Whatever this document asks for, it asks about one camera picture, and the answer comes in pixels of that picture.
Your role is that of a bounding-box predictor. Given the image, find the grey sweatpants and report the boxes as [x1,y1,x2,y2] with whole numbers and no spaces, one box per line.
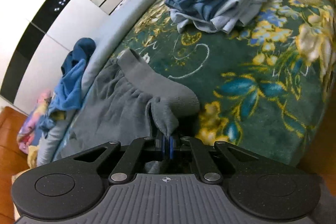
[55,49,199,159]

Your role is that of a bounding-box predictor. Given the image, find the bright blue fleece garment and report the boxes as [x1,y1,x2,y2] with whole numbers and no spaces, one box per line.
[38,38,96,137]

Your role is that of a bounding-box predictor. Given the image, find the green floral blanket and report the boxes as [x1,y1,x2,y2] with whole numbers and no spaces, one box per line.
[114,0,335,165]

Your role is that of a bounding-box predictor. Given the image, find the colourful pink quilt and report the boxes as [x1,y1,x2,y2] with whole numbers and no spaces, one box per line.
[17,90,66,154]

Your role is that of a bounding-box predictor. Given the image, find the white wardrobe with shelves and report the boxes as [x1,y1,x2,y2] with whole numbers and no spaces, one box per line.
[1,0,122,113]

